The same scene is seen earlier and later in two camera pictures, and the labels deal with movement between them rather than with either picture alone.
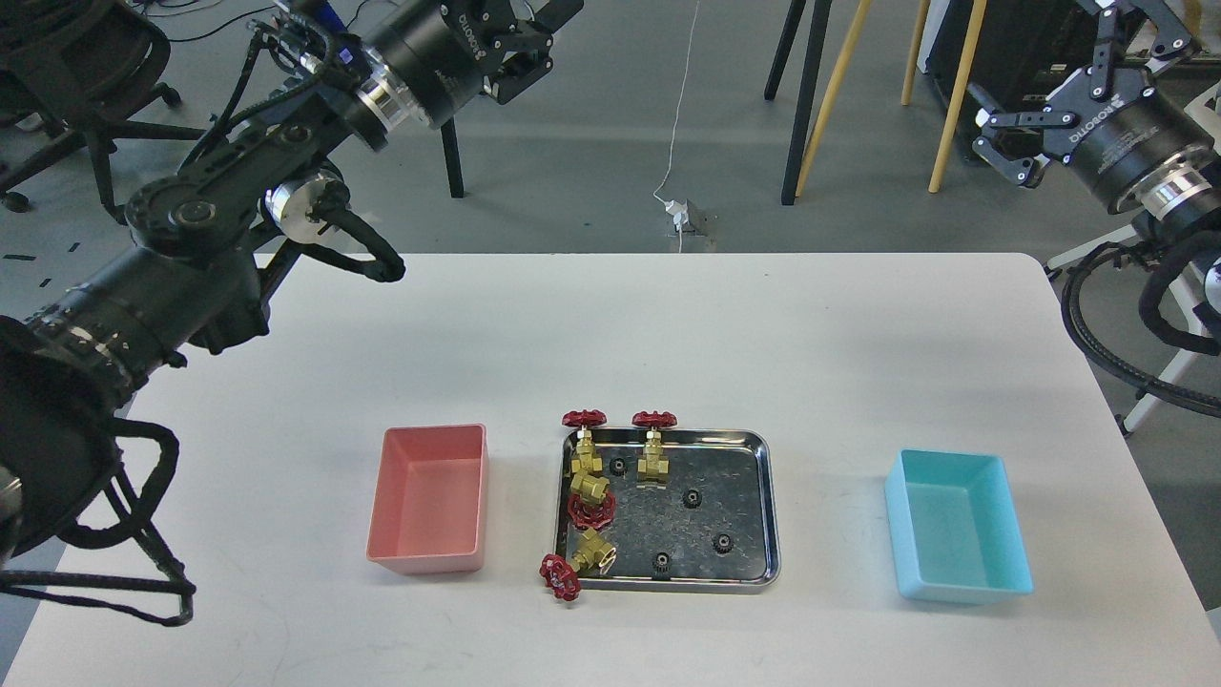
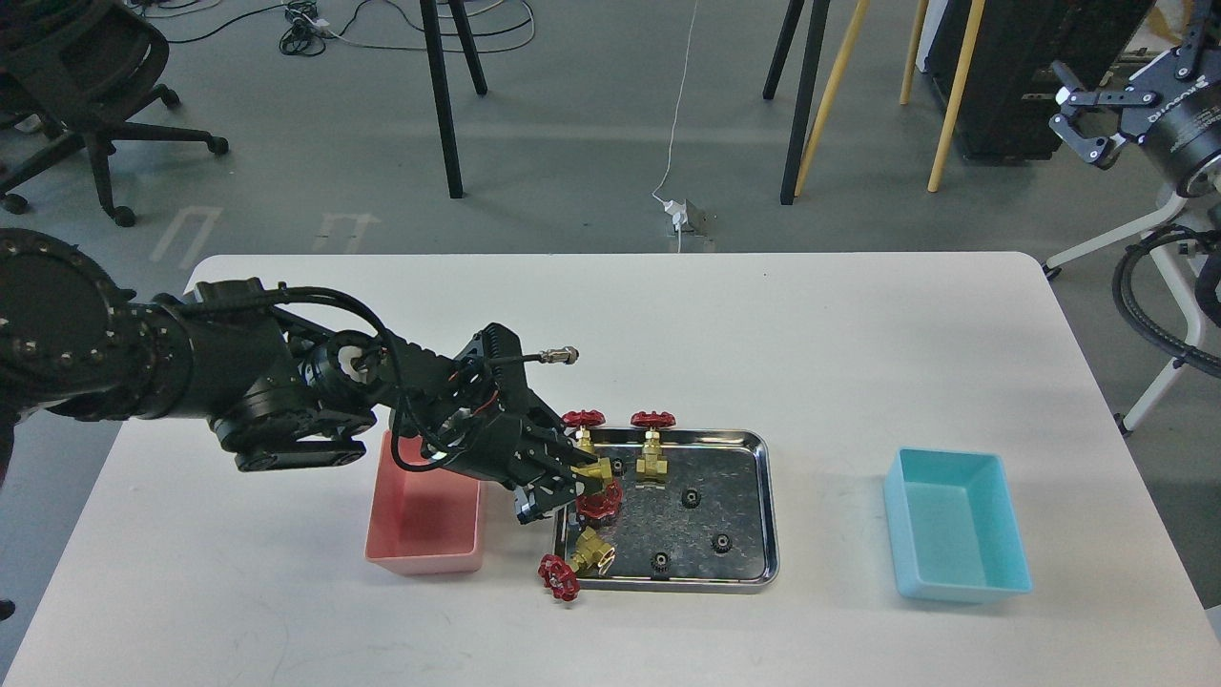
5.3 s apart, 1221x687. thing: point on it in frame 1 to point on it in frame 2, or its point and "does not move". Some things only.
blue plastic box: x=955 y=528 does not move
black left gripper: x=438 y=58 to x=494 y=426
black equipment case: x=1024 y=51 does not move
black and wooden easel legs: x=811 y=128 does not move
